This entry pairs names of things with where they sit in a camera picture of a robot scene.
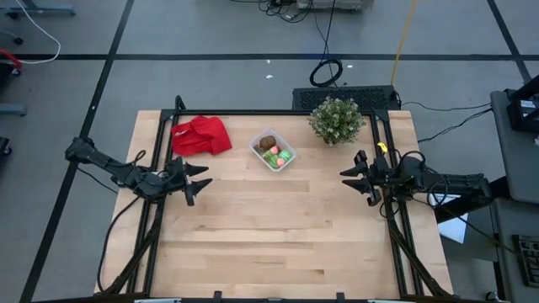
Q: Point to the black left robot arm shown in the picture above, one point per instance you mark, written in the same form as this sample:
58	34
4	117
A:
118	172

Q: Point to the grey metal stand base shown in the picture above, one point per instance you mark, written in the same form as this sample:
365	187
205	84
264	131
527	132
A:
46	9
12	109

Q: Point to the black perforated computer case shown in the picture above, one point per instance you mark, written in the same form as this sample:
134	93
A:
303	99

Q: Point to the red cart part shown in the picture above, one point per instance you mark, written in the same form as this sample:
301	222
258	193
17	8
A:
10	56

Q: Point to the black keyboard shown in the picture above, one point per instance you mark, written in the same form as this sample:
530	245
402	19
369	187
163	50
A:
528	261

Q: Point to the black caster wheel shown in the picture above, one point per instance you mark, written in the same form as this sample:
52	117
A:
17	40

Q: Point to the black diagonal beam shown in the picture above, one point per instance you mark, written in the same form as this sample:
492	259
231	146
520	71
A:
452	212

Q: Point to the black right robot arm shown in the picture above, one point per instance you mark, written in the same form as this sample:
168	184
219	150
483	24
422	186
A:
459	185

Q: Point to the white paper sheet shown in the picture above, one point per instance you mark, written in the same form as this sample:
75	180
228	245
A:
455	229

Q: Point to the black metal table frame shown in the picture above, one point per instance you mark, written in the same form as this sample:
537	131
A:
236	112

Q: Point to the grey desk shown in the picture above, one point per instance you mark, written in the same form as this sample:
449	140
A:
518	168

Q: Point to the black desk device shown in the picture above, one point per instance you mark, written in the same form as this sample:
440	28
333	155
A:
524	118

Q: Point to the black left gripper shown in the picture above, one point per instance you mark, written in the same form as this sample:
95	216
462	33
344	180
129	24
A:
174	181

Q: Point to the brown toy kiwi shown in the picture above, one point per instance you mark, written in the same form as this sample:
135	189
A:
268	142

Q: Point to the grey device box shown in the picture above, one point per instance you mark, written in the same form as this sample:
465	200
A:
332	4

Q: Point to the round green toy fruit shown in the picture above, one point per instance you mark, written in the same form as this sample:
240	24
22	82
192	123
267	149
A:
285	155

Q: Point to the green toy starfruit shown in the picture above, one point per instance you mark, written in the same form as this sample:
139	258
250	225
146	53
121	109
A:
273	161

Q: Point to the clear plastic tupperware container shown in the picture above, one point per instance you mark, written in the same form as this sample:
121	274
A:
254	146

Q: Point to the black floor object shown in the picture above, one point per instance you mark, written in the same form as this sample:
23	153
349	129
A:
4	146

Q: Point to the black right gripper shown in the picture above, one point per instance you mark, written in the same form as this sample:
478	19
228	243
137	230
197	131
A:
379	177

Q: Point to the red cloth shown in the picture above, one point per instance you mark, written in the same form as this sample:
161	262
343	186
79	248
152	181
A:
202	134

